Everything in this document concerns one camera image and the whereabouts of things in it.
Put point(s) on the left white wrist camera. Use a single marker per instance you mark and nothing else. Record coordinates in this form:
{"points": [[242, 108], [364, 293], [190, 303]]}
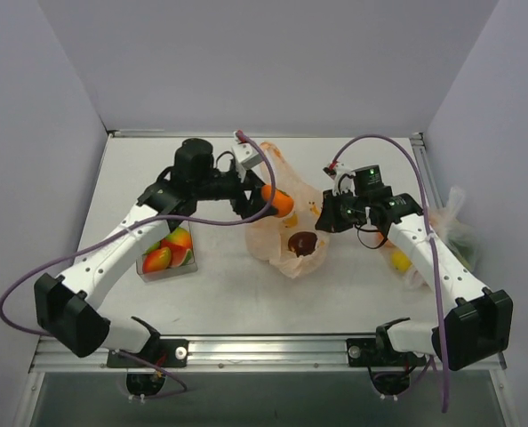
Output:
{"points": [[246, 157]]}

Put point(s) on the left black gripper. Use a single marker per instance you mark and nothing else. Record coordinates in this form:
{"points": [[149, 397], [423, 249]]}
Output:
{"points": [[242, 195]]}

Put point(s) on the aluminium right side rail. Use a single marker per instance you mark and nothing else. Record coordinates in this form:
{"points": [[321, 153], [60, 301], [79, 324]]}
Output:
{"points": [[419, 149]]}

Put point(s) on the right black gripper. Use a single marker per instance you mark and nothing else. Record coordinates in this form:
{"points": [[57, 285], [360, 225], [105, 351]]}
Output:
{"points": [[332, 212]]}

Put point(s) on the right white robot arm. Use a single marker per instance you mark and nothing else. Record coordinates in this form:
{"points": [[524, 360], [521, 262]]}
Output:
{"points": [[473, 322]]}

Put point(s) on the fake watermelon slice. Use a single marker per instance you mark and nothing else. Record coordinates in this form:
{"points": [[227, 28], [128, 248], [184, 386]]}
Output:
{"points": [[181, 258]]}

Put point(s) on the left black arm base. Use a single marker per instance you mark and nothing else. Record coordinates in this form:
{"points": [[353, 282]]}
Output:
{"points": [[148, 375]]}

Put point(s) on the clear plastic fruit box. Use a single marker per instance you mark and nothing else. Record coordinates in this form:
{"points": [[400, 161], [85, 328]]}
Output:
{"points": [[168, 273]]}

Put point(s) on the orange plastic shopping bag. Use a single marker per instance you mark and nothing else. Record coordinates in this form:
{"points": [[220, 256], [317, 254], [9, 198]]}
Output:
{"points": [[267, 238]]}

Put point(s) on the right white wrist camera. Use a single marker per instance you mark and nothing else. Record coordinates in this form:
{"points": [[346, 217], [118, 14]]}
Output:
{"points": [[342, 176]]}

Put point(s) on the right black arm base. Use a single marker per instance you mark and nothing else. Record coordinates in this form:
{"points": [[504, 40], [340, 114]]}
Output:
{"points": [[390, 372]]}

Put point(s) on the aluminium rail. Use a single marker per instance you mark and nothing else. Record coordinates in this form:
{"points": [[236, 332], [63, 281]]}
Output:
{"points": [[419, 149], [234, 353]]}

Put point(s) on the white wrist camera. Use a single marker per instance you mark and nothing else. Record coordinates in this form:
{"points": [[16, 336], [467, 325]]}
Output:
{"points": [[342, 176], [246, 157]]}

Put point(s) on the clear bag of fruits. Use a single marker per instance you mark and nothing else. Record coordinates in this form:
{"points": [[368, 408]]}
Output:
{"points": [[459, 237]]}

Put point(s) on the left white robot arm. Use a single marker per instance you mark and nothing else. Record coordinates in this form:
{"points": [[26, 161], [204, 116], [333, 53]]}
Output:
{"points": [[67, 306]]}

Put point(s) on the dark red fake fruit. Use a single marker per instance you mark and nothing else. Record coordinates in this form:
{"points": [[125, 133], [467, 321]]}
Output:
{"points": [[302, 243]]}

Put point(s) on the aluminium front rail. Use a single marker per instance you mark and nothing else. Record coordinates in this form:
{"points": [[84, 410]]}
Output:
{"points": [[234, 353]]}

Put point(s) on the red orange fake mango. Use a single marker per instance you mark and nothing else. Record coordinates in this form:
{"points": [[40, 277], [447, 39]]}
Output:
{"points": [[157, 260]]}

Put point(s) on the orange green fake mango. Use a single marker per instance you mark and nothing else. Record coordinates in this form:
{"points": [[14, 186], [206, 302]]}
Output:
{"points": [[179, 239]]}

